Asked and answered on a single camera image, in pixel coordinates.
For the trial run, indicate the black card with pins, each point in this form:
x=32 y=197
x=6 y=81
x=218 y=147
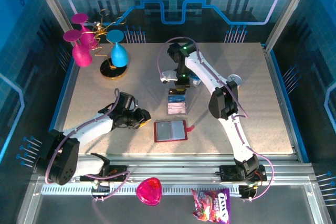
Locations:
x=177 y=91

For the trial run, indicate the blue card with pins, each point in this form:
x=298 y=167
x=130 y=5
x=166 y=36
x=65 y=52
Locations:
x=177 y=99

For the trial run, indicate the red leather card holder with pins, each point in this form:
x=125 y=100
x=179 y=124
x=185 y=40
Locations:
x=170 y=130

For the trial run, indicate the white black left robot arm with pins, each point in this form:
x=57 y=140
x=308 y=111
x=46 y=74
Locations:
x=57 y=155

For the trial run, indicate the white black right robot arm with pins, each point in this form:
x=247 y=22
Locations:
x=223 y=100

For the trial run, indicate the clear cup with blue lid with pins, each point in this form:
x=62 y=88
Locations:
x=195 y=82

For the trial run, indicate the orange white tin can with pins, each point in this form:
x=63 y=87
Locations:
x=236 y=79

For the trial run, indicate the blue wine glass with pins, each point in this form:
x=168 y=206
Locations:
x=119 y=56

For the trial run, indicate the pink heart-shaped bowl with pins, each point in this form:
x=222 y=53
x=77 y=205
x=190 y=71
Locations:
x=149 y=191

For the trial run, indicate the magenta wine glass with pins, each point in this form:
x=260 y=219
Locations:
x=80 y=18
x=82 y=55

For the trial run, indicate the purple snack bag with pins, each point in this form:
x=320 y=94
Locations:
x=211 y=205

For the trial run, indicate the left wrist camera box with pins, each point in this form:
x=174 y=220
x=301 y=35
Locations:
x=135 y=102

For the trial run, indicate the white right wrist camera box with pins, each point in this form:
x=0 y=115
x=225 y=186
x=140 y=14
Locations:
x=169 y=75

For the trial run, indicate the aluminium front frame rail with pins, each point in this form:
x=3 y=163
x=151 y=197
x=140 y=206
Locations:
x=170 y=167

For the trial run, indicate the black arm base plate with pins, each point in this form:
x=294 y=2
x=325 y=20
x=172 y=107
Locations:
x=225 y=172
x=120 y=171

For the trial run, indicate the aluminium table side rail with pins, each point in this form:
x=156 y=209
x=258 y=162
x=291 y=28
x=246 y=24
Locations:
x=67 y=95
x=278 y=98

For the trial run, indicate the aluminium frame post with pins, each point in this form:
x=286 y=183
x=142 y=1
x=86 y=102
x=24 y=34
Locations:
x=287 y=11
x=55 y=6

